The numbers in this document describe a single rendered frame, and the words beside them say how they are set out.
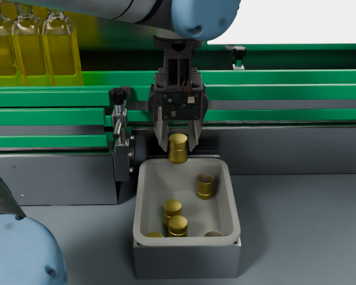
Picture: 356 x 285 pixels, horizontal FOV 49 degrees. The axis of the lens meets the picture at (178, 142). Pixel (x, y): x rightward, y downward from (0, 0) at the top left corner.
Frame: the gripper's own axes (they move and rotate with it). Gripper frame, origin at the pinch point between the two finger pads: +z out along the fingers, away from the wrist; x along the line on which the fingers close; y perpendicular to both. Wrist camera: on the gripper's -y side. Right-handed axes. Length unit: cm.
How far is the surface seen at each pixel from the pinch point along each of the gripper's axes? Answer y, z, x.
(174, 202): 3.8, 10.7, -0.8
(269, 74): -21.0, -3.5, 20.5
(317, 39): -30.1, -8.0, 33.0
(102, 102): -11.7, -2.1, -14.7
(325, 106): -13.9, 0.6, 31.0
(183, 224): 9.3, 10.7, 0.7
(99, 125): -4.6, -1.0, -14.4
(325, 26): -30.1, -11.0, 34.3
